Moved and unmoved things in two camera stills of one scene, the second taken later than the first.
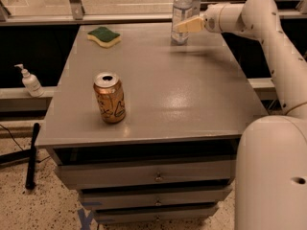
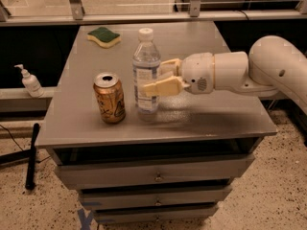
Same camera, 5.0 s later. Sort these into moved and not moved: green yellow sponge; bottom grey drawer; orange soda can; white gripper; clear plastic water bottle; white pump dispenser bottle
Moved: white gripper; clear plastic water bottle
Not moved: green yellow sponge; orange soda can; white pump dispenser bottle; bottom grey drawer
